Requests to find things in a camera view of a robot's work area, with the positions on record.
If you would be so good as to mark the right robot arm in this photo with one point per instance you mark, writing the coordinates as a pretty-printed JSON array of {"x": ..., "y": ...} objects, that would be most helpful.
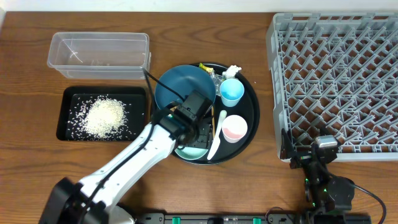
[{"x": 330, "y": 196}]

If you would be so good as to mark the yellow green snack wrapper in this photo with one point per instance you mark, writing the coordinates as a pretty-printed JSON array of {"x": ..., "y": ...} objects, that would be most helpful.
[{"x": 208, "y": 70}]

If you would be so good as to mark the clear plastic storage bin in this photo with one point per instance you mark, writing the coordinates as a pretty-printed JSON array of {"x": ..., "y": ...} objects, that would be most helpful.
[{"x": 100, "y": 55}]

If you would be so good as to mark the mint green bowl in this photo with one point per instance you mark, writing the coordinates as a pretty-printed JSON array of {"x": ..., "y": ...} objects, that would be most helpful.
[{"x": 191, "y": 153}]

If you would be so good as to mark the pile of white rice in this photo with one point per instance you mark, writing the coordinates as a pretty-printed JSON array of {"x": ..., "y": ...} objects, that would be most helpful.
[{"x": 95, "y": 117}]

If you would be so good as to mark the white pink cup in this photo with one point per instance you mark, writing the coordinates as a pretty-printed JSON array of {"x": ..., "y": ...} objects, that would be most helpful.
[{"x": 234, "y": 128}]

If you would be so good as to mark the light blue cup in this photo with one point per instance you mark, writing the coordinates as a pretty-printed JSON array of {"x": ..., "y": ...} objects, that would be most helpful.
[{"x": 231, "y": 91}]

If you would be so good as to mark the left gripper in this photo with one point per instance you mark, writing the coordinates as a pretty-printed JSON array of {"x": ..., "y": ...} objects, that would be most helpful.
[{"x": 202, "y": 137}]

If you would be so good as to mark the black rectangular tray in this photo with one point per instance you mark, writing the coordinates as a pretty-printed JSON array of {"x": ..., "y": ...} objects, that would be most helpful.
[{"x": 135, "y": 95}]

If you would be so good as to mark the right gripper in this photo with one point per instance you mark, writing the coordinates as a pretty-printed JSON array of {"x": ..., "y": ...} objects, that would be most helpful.
[{"x": 306, "y": 158}]

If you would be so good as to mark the crumpled white tissue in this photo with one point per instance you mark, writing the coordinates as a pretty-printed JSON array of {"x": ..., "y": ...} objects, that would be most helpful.
[{"x": 231, "y": 71}]

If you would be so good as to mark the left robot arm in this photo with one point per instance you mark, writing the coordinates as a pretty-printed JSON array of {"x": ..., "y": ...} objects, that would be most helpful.
[{"x": 95, "y": 198}]

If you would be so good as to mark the clear plastic wrapper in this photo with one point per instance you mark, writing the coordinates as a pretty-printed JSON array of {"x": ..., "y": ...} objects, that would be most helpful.
[{"x": 217, "y": 80}]

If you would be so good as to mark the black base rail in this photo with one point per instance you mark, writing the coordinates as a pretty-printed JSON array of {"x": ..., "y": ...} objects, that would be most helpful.
[{"x": 270, "y": 218}]

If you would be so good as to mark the round black serving tray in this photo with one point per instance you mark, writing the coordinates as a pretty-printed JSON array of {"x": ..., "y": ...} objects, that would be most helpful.
[{"x": 247, "y": 108}]

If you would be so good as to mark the wooden chopstick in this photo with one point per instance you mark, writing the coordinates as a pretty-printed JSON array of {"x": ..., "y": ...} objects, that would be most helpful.
[{"x": 213, "y": 121}]

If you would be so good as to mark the white plastic knife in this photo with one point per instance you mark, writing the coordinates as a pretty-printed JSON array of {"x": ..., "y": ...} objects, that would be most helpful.
[{"x": 216, "y": 141}]

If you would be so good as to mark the grey dishwasher rack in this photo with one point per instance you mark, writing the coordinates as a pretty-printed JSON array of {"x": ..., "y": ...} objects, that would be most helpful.
[{"x": 336, "y": 71}]

